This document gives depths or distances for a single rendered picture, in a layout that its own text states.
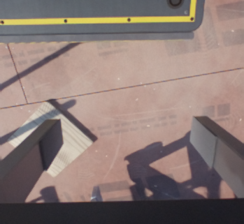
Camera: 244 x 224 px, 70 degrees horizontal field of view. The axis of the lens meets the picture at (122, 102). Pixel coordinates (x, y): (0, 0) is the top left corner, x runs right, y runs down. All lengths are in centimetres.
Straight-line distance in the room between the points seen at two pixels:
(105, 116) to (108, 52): 30
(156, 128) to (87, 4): 64
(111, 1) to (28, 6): 21
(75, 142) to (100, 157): 16
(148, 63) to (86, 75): 29
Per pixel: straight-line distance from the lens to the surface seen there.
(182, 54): 85
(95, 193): 89
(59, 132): 17
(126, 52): 80
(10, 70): 95
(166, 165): 103
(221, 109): 99
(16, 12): 56
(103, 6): 50
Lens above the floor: 80
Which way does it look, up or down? 74 degrees down
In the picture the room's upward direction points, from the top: 178 degrees clockwise
